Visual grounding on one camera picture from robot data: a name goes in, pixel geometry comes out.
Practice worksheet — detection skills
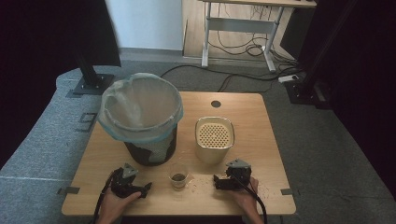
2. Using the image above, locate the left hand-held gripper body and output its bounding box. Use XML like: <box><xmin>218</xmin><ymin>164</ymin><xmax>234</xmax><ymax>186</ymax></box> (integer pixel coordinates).
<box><xmin>109</xmin><ymin>162</ymin><xmax>140</xmax><ymax>199</ymax></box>

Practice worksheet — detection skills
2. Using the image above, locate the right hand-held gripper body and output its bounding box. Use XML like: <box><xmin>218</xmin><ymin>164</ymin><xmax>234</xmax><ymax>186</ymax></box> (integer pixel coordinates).
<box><xmin>224</xmin><ymin>158</ymin><xmax>253</xmax><ymax>191</ymax></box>

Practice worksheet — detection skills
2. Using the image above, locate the person's left hand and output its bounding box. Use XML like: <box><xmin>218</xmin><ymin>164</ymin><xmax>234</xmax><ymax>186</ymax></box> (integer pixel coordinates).
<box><xmin>98</xmin><ymin>189</ymin><xmax>142</xmax><ymax>219</ymax></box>

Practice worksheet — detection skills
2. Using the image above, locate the person's right hand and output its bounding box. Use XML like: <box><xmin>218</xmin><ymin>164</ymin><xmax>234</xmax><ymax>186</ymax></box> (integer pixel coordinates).
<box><xmin>231</xmin><ymin>176</ymin><xmax>261</xmax><ymax>215</ymax></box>

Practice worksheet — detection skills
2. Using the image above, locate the cream container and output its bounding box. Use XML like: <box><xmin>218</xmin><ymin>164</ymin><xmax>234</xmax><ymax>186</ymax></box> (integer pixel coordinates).
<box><xmin>194</xmin><ymin>116</ymin><xmax>236</xmax><ymax>165</ymax></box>

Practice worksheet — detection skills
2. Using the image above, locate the small clear glass cup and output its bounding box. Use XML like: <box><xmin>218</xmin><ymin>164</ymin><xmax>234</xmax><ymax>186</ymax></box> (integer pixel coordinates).
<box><xmin>168</xmin><ymin>163</ymin><xmax>190</xmax><ymax>189</ymax></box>

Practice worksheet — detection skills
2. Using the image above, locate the black mesh trash bin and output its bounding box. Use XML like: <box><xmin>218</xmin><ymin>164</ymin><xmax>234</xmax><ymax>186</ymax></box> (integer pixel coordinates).
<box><xmin>123</xmin><ymin>123</ymin><xmax>179</xmax><ymax>167</ymax></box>

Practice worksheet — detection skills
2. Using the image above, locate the cream perforated strainer insert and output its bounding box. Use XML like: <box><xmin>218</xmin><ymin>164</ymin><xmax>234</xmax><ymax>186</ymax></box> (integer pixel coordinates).
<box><xmin>197</xmin><ymin>121</ymin><xmax>233</xmax><ymax>149</ymax></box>

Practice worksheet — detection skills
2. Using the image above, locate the translucent plastic bin liner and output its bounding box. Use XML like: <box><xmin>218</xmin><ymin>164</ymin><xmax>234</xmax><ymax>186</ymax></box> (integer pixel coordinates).
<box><xmin>97</xmin><ymin>72</ymin><xmax>185</xmax><ymax>145</ymax></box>

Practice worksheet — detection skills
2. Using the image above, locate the white power strip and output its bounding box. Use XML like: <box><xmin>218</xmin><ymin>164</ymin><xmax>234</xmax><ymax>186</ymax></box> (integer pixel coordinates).
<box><xmin>277</xmin><ymin>74</ymin><xmax>300</xmax><ymax>84</ymax></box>

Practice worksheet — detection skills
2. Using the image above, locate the black curtain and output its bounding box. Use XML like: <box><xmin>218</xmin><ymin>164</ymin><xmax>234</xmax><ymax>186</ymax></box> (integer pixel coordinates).
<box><xmin>279</xmin><ymin>0</ymin><xmax>396</xmax><ymax>200</ymax></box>
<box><xmin>0</xmin><ymin>0</ymin><xmax>122</xmax><ymax>171</ymax></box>

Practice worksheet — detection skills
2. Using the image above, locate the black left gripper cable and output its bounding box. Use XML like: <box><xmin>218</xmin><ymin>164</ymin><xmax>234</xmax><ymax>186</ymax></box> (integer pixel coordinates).
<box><xmin>92</xmin><ymin>171</ymin><xmax>116</xmax><ymax>224</ymax></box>

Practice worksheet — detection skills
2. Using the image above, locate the long black floor cable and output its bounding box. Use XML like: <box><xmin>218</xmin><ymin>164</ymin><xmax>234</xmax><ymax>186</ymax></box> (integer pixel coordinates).
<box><xmin>160</xmin><ymin>63</ymin><xmax>304</xmax><ymax>93</ymax></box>

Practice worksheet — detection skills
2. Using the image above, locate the black stand with base plate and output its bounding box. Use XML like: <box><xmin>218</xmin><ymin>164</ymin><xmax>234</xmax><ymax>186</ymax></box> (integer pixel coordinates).
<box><xmin>72</xmin><ymin>49</ymin><xmax>116</xmax><ymax>96</ymax></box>
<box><xmin>283</xmin><ymin>0</ymin><xmax>359</xmax><ymax>110</ymax></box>

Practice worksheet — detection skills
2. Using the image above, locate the tangle of black cables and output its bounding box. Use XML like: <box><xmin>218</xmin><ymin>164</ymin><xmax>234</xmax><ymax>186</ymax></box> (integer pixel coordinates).
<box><xmin>207</xmin><ymin>3</ymin><xmax>300</xmax><ymax>63</ymax></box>

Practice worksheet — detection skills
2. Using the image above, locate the white desk frame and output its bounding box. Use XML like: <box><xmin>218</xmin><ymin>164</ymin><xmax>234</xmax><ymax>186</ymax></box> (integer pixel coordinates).
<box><xmin>199</xmin><ymin>0</ymin><xmax>318</xmax><ymax>74</ymax></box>

